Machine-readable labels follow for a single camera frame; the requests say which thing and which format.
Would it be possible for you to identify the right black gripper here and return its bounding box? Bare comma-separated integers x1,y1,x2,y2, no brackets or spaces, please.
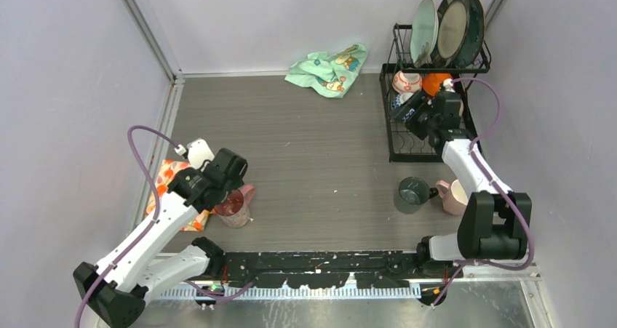
391,90,439,141

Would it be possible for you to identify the orange coral pattern bowl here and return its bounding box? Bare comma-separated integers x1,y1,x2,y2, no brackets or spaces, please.
391,71,423,93

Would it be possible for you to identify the white bowl orange outside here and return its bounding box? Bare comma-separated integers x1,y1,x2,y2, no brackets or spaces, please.
422,73,453,97

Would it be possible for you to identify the pink glass mug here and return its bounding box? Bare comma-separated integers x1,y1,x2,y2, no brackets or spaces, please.
214,184,256,228

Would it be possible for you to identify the mint green flower plate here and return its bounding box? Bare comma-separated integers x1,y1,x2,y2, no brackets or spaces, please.
410,0,439,68

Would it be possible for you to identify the dark blue floral plate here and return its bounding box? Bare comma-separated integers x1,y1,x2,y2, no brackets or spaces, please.
454,0,485,68

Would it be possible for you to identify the black rimmed cream plate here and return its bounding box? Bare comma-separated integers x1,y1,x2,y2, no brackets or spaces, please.
431,0,470,68

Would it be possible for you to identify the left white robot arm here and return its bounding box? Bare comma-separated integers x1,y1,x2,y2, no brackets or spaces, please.
73,148,248,327

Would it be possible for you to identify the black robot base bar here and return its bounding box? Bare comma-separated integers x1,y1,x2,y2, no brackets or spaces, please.
194,250,455,289

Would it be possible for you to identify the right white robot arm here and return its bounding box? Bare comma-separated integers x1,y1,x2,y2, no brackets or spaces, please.
391,91,533,278

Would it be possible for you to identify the orange floral cloth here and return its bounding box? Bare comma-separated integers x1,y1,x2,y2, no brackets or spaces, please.
144,159,211,232

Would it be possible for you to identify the mint green cartoon cloth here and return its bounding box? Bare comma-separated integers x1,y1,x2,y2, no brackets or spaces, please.
284,44,368,98

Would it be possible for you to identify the dark green mug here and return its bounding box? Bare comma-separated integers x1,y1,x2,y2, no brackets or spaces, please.
394,177,438,215

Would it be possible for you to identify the pale pink mug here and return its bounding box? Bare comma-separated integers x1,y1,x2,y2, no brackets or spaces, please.
435,180,469,216

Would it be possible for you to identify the black wire dish rack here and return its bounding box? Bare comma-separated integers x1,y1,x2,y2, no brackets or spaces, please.
379,23,492,163

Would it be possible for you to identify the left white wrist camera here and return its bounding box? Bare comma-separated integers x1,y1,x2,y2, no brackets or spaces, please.
174,138,215,170

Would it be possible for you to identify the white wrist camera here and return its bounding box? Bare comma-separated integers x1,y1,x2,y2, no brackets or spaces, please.
441,78,455,92
174,138,215,170

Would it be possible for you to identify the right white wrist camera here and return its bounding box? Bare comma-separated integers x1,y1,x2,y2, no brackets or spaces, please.
441,78,455,92

